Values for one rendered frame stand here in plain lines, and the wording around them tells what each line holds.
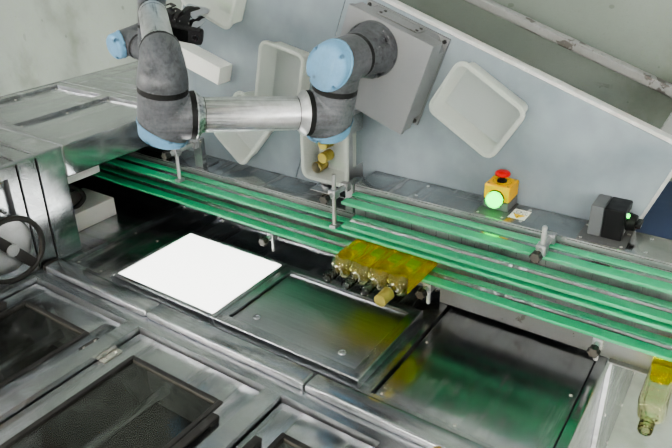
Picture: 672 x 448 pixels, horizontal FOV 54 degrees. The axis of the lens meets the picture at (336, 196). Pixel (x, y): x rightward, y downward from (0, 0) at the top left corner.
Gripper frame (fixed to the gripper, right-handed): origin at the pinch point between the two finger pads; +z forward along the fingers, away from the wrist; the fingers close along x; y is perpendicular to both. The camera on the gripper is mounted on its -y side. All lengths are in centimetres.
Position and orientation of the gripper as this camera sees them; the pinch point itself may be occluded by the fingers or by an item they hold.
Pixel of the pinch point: (207, 13)
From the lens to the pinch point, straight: 219.0
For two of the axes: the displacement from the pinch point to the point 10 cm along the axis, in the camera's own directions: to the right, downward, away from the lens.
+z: 6.0, -4.8, 6.4
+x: -1.4, 7.3, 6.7
